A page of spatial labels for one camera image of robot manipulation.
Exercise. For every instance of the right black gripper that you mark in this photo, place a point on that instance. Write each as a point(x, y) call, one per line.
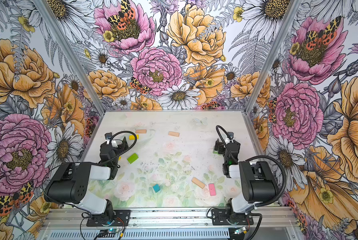
point(227, 147)

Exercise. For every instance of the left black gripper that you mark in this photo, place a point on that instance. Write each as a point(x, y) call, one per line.
point(109, 148)

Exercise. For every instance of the lime green block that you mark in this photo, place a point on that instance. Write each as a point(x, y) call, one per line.
point(131, 159)

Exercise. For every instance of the natural wood block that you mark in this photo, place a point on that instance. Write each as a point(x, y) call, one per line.
point(198, 183)
point(143, 131)
point(173, 134)

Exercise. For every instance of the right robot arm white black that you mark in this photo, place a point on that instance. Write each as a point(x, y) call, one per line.
point(257, 182)

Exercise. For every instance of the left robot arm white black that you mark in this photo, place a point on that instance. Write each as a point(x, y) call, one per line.
point(69, 184)

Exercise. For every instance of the yellow long block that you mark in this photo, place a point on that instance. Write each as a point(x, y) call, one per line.
point(132, 137)

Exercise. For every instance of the pink block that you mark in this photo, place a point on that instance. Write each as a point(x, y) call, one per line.
point(212, 190)

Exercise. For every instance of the teal cube block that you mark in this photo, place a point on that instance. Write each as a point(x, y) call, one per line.
point(156, 188)

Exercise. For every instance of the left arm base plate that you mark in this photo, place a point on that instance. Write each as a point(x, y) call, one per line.
point(118, 218)

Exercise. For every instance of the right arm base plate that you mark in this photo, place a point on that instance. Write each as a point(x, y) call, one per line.
point(223, 217)

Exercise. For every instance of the aluminium front rail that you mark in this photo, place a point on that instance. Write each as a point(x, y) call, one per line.
point(169, 218)

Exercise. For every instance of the white vented cable duct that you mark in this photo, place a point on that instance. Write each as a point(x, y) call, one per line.
point(140, 234)

